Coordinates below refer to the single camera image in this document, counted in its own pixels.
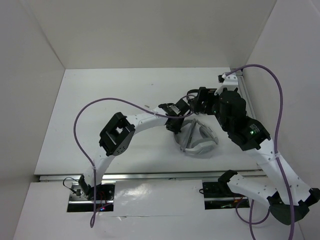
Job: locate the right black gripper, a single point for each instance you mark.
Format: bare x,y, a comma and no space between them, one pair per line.
206,94

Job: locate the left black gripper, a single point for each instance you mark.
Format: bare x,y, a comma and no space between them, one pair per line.
175,129

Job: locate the black on-ear headphones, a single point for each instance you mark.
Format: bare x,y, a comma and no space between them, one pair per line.
192,96

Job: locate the white over-ear headphones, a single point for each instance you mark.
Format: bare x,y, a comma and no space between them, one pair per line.
196,139

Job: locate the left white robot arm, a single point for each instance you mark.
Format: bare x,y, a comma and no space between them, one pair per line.
117,134

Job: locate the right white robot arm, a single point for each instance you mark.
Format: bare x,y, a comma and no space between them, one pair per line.
288,198

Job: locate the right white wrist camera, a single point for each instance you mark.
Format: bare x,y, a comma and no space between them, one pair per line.
227,83

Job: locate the aluminium rail right side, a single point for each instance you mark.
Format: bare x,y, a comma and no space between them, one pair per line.
249,163

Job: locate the aluminium rail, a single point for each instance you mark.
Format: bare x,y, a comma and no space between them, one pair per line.
156,175
249,163

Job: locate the aluminium rail front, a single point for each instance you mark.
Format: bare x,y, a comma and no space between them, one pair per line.
156,175

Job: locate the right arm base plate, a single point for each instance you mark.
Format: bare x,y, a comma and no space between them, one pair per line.
217,199

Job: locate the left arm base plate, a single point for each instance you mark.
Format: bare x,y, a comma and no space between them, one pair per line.
79,202

